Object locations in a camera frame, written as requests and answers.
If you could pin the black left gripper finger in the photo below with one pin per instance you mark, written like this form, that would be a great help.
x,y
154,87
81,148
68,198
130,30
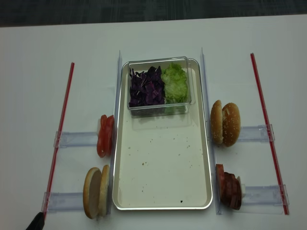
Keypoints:
x,y
37,223

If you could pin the left red strip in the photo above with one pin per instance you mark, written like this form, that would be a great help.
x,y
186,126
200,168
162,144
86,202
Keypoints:
x,y
61,122

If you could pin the upper right clear rail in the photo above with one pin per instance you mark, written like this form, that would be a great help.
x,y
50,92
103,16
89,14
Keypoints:
x,y
260,133

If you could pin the right red strip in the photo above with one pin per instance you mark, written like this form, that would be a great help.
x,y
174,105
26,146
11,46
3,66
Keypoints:
x,y
272,145

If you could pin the dark red meat patties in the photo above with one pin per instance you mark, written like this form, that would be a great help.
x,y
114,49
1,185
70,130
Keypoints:
x,y
231,193

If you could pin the upper left clear rail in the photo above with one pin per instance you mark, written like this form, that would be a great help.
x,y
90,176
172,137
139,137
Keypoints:
x,y
75,139

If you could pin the left clear acrylic divider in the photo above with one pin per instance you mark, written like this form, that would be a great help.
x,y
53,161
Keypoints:
x,y
115,134

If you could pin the sesame bun top half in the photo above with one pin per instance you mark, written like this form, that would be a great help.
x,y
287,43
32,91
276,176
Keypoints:
x,y
231,124

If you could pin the clear acrylic divider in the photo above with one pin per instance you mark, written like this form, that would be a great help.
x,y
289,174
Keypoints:
x,y
207,110
115,134

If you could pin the right clear acrylic divider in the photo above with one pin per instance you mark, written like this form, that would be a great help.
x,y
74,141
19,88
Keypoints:
x,y
207,110

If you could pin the purple cabbage pile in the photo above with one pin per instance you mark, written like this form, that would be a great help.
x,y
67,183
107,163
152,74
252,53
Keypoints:
x,y
147,88

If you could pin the lower right clear rail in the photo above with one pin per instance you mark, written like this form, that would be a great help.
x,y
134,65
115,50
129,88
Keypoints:
x,y
263,195

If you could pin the white metal tray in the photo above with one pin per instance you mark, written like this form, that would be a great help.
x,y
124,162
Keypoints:
x,y
162,162

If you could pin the left bun bottom half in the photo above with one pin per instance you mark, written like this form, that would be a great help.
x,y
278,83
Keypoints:
x,y
91,192

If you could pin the lower left clear rail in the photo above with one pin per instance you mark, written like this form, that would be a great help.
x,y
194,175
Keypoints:
x,y
58,202

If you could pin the plain bun top half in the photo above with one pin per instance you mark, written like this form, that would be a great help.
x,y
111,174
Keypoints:
x,y
216,120

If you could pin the clear rail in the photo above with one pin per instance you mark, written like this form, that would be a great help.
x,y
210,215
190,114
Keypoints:
x,y
75,139
260,133
263,195
58,202

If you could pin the white pusher block right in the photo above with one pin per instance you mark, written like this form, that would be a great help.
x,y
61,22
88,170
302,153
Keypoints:
x,y
242,188

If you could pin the bun bottom slice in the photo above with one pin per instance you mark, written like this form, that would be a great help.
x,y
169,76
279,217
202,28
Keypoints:
x,y
103,192

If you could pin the green lettuce pile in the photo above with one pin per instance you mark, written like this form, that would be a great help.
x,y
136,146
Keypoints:
x,y
175,84

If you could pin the inner tomato slice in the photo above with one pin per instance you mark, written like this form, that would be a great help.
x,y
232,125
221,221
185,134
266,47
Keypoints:
x,y
108,135

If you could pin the red strip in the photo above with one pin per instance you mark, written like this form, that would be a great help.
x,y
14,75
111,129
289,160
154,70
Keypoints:
x,y
61,122
272,145

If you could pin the clear plastic container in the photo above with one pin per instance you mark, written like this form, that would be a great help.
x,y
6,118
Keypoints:
x,y
167,108

